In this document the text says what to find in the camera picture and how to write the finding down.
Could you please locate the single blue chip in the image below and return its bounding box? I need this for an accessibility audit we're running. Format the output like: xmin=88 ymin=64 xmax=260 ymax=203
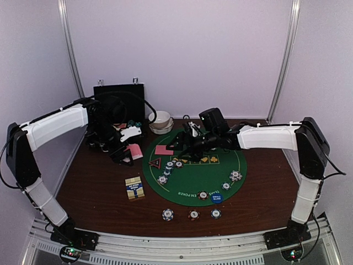
xmin=222 ymin=182 xmax=231 ymax=190

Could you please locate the red playing card deck case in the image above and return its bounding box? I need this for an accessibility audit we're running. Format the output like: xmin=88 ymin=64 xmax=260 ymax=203
xmin=114 ymin=123 xmax=127 ymax=129

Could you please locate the dark blue green chip stack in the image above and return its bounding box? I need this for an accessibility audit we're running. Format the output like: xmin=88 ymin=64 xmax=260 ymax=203
xmin=210 ymin=209 xmax=222 ymax=219

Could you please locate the blue small blind button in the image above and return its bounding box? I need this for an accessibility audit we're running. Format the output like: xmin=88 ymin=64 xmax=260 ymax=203
xmin=210 ymin=193 xmax=224 ymax=204

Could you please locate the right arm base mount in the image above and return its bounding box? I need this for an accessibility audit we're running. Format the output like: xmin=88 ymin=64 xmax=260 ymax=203
xmin=264 ymin=220 xmax=311 ymax=250

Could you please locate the pink backed card deck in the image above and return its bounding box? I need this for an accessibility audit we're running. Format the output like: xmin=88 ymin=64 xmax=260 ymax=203
xmin=126 ymin=144 xmax=143 ymax=161

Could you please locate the green round poker mat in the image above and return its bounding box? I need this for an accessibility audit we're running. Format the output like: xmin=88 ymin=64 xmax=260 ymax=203
xmin=142 ymin=129 xmax=247 ymax=207

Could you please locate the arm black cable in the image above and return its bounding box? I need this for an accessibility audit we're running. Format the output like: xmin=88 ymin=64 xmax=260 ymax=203
xmin=311 ymin=143 xmax=347 ymax=180
xmin=93 ymin=91 xmax=158 ymax=130

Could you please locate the aluminium front rail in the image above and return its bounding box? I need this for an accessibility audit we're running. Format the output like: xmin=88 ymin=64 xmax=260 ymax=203
xmin=23 ymin=212 xmax=345 ymax=265

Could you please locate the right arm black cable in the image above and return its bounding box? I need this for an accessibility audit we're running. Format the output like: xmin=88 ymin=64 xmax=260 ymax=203
xmin=311 ymin=143 xmax=347 ymax=180

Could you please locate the white ceramic bowl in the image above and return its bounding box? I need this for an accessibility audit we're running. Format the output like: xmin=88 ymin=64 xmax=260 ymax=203
xmin=150 ymin=110 xmax=171 ymax=128

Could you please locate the black poker chip case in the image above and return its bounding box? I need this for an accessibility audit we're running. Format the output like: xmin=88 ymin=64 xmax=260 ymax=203
xmin=85 ymin=84 xmax=145 ymax=125

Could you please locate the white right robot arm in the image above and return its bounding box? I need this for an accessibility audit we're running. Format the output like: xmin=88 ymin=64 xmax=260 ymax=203
xmin=167 ymin=117 xmax=330 ymax=244

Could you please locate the gold card box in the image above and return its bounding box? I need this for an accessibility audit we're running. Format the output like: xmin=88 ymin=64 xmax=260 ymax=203
xmin=125 ymin=176 xmax=145 ymax=200

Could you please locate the blue white chip stack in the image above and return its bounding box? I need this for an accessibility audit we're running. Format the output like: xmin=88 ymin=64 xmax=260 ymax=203
xmin=162 ymin=208 xmax=174 ymax=221

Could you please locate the dealt red card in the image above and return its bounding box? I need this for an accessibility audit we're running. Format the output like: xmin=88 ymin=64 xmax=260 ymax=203
xmin=154 ymin=145 xmax=174 ymax=156

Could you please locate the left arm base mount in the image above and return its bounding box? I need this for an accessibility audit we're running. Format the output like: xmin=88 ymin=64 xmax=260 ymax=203
xmin=50 ymin=217 xmax=99 ymax=251

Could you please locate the triangular black red all-in marker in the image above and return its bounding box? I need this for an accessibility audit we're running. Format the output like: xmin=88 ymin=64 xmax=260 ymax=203
xmin=148 ymin=157 xmax=162 ymax=169

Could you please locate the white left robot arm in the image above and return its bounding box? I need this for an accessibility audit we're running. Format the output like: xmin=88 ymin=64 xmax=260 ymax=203
xmin=6 ymin=98 xmax=141 ymax=245

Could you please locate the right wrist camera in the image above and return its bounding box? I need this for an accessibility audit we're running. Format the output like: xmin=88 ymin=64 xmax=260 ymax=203
xmin=199 ymin=107 xmax=229 ymax=134

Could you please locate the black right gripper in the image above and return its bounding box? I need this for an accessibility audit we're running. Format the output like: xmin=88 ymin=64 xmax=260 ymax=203
xmin=166 ymin=130 xmax=219 ymax=162

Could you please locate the white scalloped dish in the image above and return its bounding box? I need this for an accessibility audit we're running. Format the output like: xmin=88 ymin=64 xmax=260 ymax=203
xmin=149 ymin=118 xmax=174 ymax=135

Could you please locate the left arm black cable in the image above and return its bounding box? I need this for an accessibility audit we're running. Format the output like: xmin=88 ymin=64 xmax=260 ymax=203
xmin=93 ymin=91 xmax=158 ymax=130

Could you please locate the aluminium frame post left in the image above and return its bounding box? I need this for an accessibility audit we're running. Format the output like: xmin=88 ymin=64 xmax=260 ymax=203
xmin=57 ymin=0 xmax=85 ymax=98

